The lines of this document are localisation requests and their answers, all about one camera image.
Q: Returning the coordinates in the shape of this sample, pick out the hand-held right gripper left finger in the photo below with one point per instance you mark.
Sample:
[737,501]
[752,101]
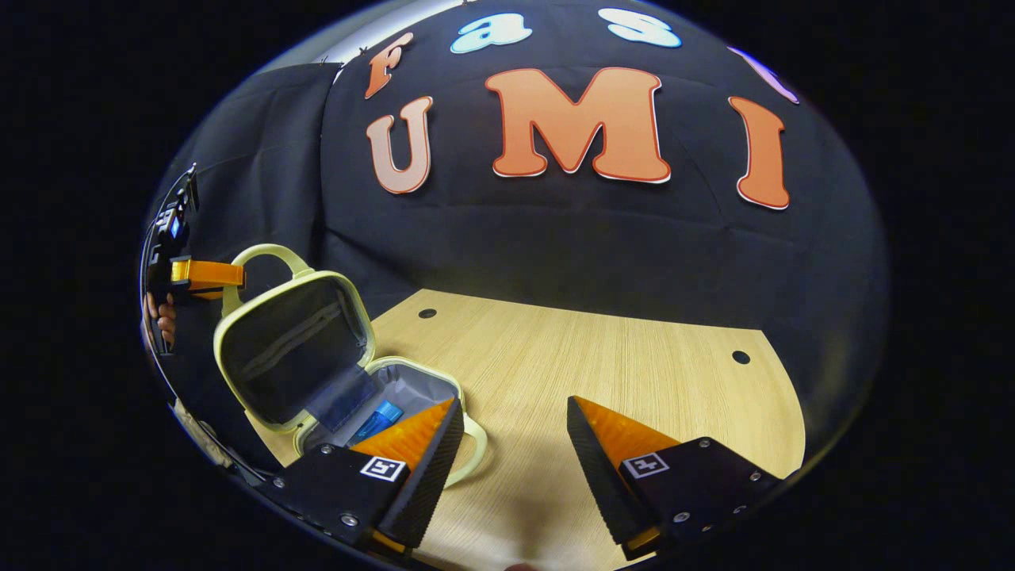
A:
[428,484]

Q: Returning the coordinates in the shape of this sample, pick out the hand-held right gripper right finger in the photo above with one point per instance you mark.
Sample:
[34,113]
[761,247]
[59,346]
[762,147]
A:
[603,484]

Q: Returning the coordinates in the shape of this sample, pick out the pale yellow suitcase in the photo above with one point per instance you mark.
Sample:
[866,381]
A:
[293,349]

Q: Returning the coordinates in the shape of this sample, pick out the blue skin care bottle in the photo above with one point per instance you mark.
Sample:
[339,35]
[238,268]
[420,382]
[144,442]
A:
[384,414]

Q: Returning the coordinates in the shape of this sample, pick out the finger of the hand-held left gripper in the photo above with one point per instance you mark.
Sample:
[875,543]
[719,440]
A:
[210,276]

